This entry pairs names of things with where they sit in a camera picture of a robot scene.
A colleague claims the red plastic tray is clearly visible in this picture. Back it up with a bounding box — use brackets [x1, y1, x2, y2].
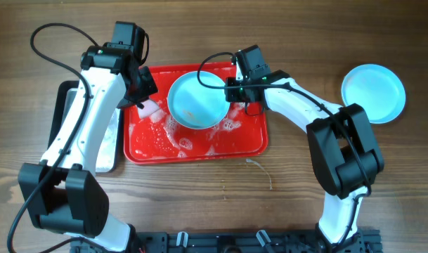
[123, 64, 268, 165]

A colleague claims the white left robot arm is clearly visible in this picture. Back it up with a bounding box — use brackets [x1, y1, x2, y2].
[7, 43, 157, 252]

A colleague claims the pink sponge green scourer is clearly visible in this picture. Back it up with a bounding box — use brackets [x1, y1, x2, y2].
[138, 99, 160, 119]

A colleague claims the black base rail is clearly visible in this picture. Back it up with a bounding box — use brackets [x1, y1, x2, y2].
[70, 229, 384, 253]

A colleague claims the light blue plate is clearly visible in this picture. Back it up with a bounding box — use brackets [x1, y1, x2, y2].
[341, 64, 406, 110]
[167, 71, 230, 129]

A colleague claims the pale green plate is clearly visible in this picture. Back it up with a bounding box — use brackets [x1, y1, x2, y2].
[365, 103, 406, 124]

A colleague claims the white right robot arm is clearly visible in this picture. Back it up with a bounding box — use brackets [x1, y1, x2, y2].
[225, 70, 384, 251]

